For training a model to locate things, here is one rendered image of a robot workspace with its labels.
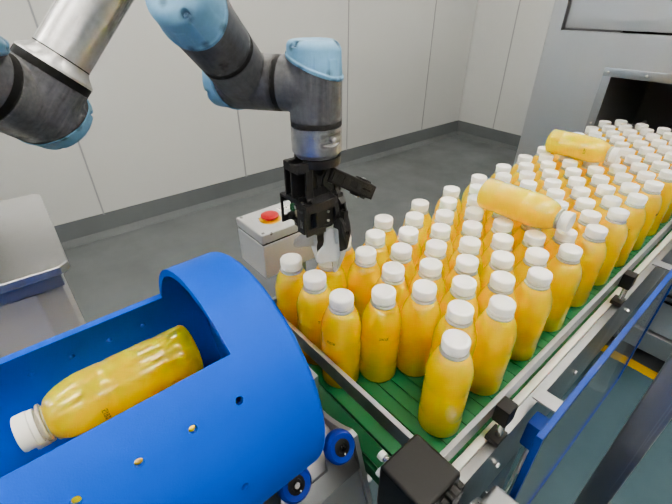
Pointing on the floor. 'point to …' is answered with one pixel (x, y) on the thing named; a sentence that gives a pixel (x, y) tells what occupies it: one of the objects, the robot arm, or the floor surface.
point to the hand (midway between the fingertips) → (329, 258)
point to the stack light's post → (632, 440)
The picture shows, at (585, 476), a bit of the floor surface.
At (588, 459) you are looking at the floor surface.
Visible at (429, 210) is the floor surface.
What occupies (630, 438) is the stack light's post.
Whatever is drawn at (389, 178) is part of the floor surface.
